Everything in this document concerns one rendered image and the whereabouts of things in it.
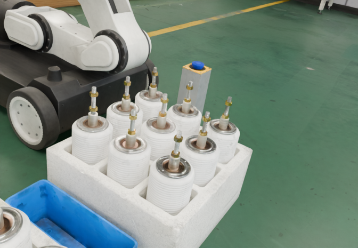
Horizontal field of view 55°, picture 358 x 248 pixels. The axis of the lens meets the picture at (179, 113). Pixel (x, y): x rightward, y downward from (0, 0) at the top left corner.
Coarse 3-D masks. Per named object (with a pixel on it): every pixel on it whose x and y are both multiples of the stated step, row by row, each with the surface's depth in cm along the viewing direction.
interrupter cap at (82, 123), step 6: (78, 120) 82; (84, 120) 82; (102, 120) 83; (78, 126) 79; (84, 126) 80; (90, 126) 81; (96, 126) 81; (102, 126) 81; (90, 132) 78; (96, 132) 79
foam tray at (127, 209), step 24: (240, 144) 98; (48, 168) 85; (72, 168) 79; (96, 168) 79; (216, 168) 87; (240, 168) 91; (72, 192) 82; (96, 192) 77; (120, 192) 73; (144, 192) 76; (192, 192) 78; (216, 192) 79; (120, 216) 75; (144, 216) 70; (168, 216) 69; (192, 216) 70; (216, 216) 89; (144, 240) 73; (168, 240) 68; (192, 240) 77
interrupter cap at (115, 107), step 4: (112, 104) 91; (116, 104) 92; (120, 104) 92; (132, 104) 93; (112, 108) 89; (116, 108) 90; (120, 108) 91; (132, 108) 91; (136, 108) 91; (116, 112) 88; (120, 112) 88; (124, 112) 89; (128, 112) 89; (136, 112) 89
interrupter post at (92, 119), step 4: (96, 112) 81; (88, 116) 80; (92, 116) 80; (96, 116) 80; (88, 120) 80; (92, 120) 80; (96, 120) 81; (88, 124) 81; (92, 124) 81; (96, 124) 81
